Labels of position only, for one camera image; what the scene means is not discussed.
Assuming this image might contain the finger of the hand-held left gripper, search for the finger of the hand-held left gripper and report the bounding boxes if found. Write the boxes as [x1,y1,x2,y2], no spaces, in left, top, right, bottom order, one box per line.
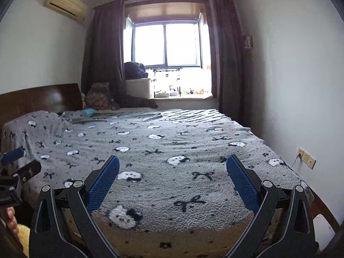
[0,160,42,208]
[0,147,26,166]

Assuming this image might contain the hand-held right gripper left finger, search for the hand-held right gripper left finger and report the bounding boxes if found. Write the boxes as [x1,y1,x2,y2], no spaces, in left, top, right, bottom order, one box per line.
[29,155,120,258]

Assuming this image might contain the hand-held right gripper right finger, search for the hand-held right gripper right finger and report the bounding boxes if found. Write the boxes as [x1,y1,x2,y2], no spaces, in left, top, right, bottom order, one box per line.
[226,154,316,258]

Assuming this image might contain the person's left hand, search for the person's left hand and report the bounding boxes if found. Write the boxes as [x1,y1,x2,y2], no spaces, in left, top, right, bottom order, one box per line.
[6,206,20,235]

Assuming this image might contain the grey printed pillow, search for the grey printed pillow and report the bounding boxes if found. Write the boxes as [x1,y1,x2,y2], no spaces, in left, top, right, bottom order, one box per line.
[2,110,72,167]

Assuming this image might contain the dark wooden headboard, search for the dark wooden headboard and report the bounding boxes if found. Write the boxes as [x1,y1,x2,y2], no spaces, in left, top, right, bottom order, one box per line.
[0,83,84,133]

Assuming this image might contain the yellow fleece garment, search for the yellow fleece garment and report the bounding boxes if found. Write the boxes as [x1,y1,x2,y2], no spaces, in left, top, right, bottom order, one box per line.
[13,222,31,257]

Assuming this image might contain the grey printed fleece blanket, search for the grey printed fleece blanket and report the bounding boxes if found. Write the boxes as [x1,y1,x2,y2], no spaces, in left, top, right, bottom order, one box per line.
[3,109,313,258]

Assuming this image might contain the brown patterned cushion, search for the brown patterned cushion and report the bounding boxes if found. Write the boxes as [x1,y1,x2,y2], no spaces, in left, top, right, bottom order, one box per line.
[84,82,120,111]

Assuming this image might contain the row of small figurines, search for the row of small figurines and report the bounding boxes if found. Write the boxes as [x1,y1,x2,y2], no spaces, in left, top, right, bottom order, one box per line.
[185,87,212,95]

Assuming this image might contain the white window sill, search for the white window sill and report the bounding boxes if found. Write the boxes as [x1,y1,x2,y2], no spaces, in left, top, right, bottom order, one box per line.
[153,92,216,102]

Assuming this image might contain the white storage box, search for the white storage box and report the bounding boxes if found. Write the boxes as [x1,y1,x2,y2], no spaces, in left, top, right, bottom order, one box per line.
[125,78,152,100]

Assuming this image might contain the dark blue clothes pile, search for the dark blue clothes pile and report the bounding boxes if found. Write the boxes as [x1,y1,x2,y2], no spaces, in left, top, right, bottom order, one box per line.
[124,61,149,80]

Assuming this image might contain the dark brown curtain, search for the dark brown curtain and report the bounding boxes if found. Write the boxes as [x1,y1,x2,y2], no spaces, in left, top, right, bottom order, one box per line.
[210,0,253,119]
[81,0,127,108]

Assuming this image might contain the clip drying hanger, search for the clip drying hanger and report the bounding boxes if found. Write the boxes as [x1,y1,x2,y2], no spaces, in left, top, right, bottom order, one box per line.
[147,66,184,86]

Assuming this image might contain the dark framed window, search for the dark framed window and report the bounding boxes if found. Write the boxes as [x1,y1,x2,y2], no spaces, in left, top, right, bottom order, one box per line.
[123,1,213,70]

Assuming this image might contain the brown roller blind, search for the brown roller blind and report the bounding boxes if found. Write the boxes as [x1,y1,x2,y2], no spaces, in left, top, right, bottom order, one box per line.
[126,3,208,23]

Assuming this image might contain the dark power cable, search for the dark power cable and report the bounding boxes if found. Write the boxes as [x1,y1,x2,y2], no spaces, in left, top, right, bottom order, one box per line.
[290,153,302,171]

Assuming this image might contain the wooden bed frame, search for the wooden bed frame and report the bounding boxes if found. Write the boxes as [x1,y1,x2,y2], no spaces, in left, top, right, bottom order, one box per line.
[304,184,340,233]

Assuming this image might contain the beige wall air conditioner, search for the beige wall air conditioner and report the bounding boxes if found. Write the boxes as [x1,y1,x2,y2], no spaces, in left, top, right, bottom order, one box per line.
[43,0,89,22]

